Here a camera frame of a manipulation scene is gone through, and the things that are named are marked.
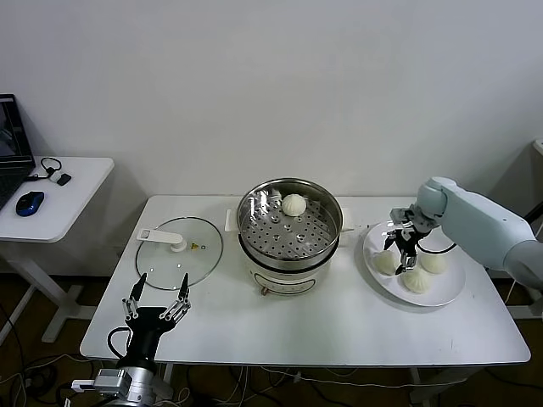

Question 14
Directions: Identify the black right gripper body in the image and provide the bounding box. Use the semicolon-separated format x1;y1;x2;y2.
392;220;429;255

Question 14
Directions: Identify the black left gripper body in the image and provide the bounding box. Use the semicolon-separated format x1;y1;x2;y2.
125;305;179;365

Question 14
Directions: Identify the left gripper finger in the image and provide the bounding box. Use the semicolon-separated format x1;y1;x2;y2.
121;272;148;320
159;273;192;321

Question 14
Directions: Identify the white steamed baozi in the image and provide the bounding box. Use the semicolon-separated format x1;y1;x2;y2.
372;249;402;276
400;267;433;294
282;193;308;217
418;250;449;275

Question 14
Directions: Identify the perforated steel steamer basket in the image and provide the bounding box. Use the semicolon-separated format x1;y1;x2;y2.
235;178;343;272

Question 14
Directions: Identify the white round plate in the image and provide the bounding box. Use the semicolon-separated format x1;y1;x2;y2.
361;219;467;308

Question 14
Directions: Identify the white main table leg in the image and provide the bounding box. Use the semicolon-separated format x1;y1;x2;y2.
156;363;175;402
409;367;438;407

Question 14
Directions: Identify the white electric cooker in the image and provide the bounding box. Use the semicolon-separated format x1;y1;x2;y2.
223;206;355;298

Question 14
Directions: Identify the white side table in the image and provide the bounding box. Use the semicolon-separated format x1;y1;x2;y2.
0;156;115;344

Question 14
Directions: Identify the white table foot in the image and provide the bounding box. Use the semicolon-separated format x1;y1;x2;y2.
507;284;543;321

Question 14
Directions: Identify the blue computer mouse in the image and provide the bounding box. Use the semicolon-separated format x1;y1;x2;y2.
15;191;46;218

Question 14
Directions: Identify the black laptop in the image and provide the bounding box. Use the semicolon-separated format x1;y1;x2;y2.
0;93;37;213

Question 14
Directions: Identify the glass lid with white handle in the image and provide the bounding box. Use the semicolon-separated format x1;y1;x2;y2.
134;215;225;292

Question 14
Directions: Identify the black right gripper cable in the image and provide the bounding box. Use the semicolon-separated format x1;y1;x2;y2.
417;241;460;255

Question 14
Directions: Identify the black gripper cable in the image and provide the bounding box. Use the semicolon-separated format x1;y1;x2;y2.
417;241;460;255
106;325;132;360

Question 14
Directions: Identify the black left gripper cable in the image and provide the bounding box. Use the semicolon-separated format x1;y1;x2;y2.
106;325;132;360

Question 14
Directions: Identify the black cable with plug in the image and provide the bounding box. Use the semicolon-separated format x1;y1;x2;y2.
482;207;543;272

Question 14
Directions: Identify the black looped earphone cable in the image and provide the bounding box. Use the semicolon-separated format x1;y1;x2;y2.
24;156;64;184

